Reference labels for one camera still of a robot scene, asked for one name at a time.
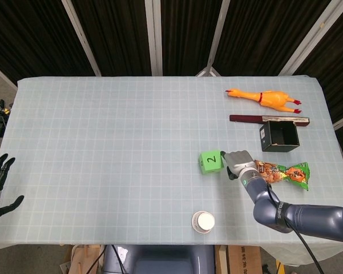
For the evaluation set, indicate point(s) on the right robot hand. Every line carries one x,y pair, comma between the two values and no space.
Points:
239,161

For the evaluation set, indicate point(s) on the green numbered cube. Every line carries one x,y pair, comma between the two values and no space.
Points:
211,161

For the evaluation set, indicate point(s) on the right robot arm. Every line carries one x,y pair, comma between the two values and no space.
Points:
302,219

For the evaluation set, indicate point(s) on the white gridded table top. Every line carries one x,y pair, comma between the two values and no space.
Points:
102,142

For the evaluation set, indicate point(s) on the black open cardboard box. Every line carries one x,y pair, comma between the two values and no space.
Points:
264,134

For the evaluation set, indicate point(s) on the green snack packet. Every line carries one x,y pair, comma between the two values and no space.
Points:
291,174

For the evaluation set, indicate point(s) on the white paper cup blue print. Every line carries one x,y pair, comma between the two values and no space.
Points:
205,221

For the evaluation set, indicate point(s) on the yellow rubber chicken toy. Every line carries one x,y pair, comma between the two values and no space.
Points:
274,98

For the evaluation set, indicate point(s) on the brown cardboard box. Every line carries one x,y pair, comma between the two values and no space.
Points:
245,259

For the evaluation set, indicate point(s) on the grey-blue robot torso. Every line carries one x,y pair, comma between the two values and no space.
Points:
159,259

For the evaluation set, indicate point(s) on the wooden frame pieces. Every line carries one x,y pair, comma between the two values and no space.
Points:
80,257

